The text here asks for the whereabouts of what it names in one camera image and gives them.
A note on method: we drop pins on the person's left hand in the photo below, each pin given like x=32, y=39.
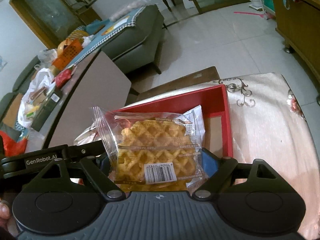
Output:
x=6, y=214

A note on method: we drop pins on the orange plastic basket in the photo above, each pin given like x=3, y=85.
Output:
x=68, y=54

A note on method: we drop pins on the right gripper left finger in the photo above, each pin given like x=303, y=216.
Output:
x=94, y=174

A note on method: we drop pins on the dark green box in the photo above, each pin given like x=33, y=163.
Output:
x=46, y=109

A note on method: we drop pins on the white plastic bag of items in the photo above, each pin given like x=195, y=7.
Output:
x=39, y=88

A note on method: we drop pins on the brown wooden cabinet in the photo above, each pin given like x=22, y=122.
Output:
x=298, y=24

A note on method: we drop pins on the clear bag waffle cookies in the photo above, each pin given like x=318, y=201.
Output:
x=150, y=151

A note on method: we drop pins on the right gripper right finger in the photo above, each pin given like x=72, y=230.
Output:
x=219, y=171

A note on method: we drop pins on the grey sofa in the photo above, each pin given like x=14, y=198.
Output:
x=135, y=47

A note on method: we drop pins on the pink stick on floor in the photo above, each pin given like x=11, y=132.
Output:
x=264, y=16

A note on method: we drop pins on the red plastic bag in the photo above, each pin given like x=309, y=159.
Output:
x=11, y=147

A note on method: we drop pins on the white snack bar packet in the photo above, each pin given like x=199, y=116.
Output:
x=196, y=129

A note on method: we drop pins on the red snack packet on table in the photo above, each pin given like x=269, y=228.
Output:
x=61, y=79

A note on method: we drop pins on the blue patterned sofa cover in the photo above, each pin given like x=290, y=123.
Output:
x=107, y=34

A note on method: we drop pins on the grey coffee table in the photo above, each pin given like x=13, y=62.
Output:
x=97, y=81

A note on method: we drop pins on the red cardboard tray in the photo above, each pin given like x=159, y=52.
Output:
x=215, y=111

